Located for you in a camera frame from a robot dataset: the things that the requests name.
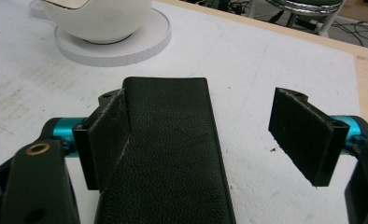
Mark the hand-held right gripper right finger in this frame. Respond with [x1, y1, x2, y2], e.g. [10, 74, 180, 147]
[268, 87, 368, 188]

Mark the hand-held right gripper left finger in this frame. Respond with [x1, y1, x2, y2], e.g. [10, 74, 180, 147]
[41, 88, 131, 191]

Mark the black leather case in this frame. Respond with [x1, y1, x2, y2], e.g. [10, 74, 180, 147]
[93, 76, 237, 224]

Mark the white round base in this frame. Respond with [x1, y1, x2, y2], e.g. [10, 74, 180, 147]
[28, 0, 172, 68]

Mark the white round bowl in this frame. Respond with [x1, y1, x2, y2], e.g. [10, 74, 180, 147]
[40, 0, 153, 45]

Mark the black cable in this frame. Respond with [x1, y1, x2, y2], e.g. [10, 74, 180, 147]
[330, 19, 368, 48]

